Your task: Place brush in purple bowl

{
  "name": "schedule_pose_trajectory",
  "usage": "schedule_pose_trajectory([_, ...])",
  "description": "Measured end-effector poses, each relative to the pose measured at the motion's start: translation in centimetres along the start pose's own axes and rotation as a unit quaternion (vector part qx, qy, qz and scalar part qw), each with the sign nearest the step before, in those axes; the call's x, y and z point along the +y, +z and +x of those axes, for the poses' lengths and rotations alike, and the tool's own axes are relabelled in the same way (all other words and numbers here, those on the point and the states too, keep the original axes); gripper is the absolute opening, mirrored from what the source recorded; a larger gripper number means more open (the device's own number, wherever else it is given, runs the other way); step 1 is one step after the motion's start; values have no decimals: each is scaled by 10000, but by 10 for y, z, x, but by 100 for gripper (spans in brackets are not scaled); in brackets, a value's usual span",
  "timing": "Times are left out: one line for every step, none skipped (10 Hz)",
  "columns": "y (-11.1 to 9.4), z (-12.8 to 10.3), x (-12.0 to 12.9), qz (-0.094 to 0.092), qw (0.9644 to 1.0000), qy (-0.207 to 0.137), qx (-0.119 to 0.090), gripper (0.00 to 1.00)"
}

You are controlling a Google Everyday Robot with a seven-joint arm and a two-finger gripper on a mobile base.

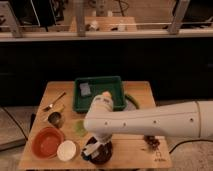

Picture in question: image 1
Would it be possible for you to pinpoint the white small bowl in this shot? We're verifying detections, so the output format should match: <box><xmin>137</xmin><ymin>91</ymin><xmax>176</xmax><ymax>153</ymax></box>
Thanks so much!
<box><xmin>57</xmin><ymin>140</ymin><xmax>77</xmax><ymax>162</ymax></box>

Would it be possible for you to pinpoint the orange bowl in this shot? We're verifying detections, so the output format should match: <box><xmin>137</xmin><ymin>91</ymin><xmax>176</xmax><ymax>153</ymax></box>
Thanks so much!
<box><xmin>31</xmin><ymin>127</ymin><xmax>64</xmax><ymax>159</ymax></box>

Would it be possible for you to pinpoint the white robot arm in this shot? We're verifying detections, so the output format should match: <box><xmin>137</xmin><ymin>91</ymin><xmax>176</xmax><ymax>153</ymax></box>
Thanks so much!
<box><xmin>83</xmin><ymin>93</ymin><xmax>213</xmax><ymax>156</ymax></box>

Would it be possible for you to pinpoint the metal railing frame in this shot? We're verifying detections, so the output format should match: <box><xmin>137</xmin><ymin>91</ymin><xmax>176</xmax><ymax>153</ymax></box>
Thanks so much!
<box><xmin>0</xmin><ymin>0</ymin><xmax>213</xmax><ymax>42</ymax></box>

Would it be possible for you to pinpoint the purple grapes bunch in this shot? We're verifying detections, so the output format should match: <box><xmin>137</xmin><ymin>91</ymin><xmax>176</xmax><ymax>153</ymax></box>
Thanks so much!
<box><xmin>144</xmin><ymin>136</ymin><xmax>160</xmax><ymax>150</ymax></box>

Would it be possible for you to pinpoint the black cable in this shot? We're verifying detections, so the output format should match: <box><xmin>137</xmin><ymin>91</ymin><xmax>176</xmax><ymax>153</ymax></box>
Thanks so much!
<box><xmin>168</xmin><ymin>137</ymin><xmax>213</xmax><ymax>155</ymax></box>

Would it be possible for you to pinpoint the green plastic tray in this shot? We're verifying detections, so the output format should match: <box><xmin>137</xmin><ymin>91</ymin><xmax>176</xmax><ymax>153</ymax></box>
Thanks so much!
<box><xmin>72</xmin><ymin>76</ymin><xmax>126</xmax><ymax>113</ymax></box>

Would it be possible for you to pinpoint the purple bowl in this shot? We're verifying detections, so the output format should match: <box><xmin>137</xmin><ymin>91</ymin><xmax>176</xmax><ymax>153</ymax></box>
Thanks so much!
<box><xmin>81</xmin><ymin>142</ymin><xmax>113</xmax><ymax>165</ymax></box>

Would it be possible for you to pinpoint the grey sponge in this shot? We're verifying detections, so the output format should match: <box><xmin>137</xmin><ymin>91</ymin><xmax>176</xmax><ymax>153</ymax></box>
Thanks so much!
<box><xmin>79</xmin><ymin>83</ymin><xmax>91</xmax><ymax>97</ymax></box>

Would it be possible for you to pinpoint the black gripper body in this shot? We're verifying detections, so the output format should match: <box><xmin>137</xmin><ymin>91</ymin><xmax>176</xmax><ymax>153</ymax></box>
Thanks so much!
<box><xmin>83</xmin><ymin>137</ymin><xmax>110</xmax><ymax>156</ymax></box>

